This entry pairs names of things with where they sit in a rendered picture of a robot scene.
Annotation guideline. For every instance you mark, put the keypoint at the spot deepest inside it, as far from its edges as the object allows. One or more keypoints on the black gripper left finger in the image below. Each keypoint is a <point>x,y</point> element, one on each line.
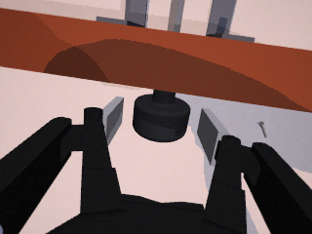
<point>29,170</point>

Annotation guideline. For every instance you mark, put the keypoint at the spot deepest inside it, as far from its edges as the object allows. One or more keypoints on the reddish-brown wooden door slab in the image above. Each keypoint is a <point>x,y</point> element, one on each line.
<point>156,59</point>

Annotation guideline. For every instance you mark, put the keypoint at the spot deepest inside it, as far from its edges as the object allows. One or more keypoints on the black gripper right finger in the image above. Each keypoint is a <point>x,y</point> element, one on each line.
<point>283,198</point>

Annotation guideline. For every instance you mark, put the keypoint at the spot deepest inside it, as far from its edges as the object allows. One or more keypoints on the grey screw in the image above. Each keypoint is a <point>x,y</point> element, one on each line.
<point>261,124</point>

